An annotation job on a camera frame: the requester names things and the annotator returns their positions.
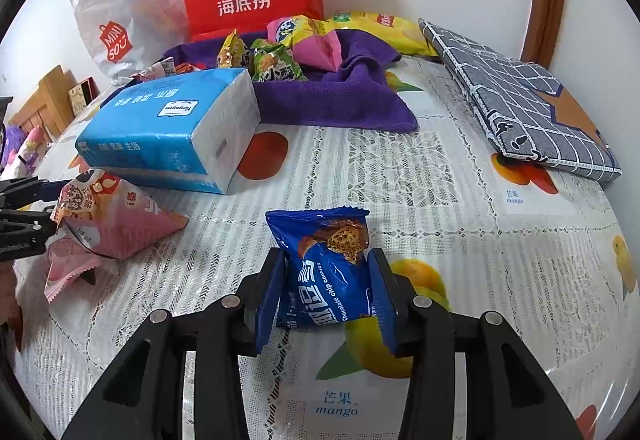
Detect red snack packet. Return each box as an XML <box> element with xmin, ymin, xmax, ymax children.
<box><xmin>175</xmin><ymin>62</ymin><xmax>205</xmax><ymax>74</ymax></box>

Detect yellow chips bag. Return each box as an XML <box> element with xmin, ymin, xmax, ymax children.
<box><xmin>324</xmin><ymin>11</ymin><xmax>438</xmax><ymax>58</ymax></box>

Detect blue tissue pack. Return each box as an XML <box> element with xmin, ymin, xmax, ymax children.
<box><xmin>75</xmin><ymin>68</ymin><xmax>260</xmax><ymax>194</ymax></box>

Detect green snack packet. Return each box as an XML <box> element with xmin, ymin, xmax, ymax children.
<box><xmin>250</xmin><ymin>38</ymin><xmax>307</xmax><ymax>82</ymax></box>

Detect purple towel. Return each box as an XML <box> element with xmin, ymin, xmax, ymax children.
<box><xmin>162</xmin><ymin>28</ymin><xmax>420</xmax><ymax>134</ymax></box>

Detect small white red packets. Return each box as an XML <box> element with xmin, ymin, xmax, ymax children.
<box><xmin>134</xmin><ymin>57</ymin><xmax>176</xmax><ymax>83</ymax></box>

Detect pink white snack packet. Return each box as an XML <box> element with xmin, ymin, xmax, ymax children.
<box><xmin>43</xmin><ymin>227</ymin><xmax>104</xmax><ymax>304</ymax></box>

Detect yellow snack packet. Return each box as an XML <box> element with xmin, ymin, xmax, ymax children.
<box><xmin>217</xmin><ymin>30</ymin><xmax>250</xmax><ymax>69</ymax></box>

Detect grey checked fabric box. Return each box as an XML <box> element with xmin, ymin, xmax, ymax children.
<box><xmin>418</xmin><ymin>19</ymin><xmax>622</xmax><ymax>182</ymax></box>

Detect pink panda snack bag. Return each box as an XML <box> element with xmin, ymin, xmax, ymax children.
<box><xmin>52</xmin><ymin>169</ymin><xmax>189</xmax><ymax>259</ymax></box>

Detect purple plush toy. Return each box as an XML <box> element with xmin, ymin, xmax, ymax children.
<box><xmin>1</xmin><ymin>126</ymin><xmax>47</xmax><ymax>180</ymax></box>

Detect blue cookie packet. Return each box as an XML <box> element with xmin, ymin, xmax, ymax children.
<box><xmin>266</xmin><ymin>206</ymin><xmax>372</xmax><ymax>330</ymax></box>

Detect white Miniso plastic bag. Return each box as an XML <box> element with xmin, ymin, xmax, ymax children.
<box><xmin>70</xmin><ymin>0</ymin><xmax>189</xmax><ymax>83</ymax></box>

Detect pink yellow snack bag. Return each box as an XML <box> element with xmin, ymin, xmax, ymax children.
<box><xmin>267</xmin><ymin>16</ymin><xmax>343</xmax><ymax>72</ymax></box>

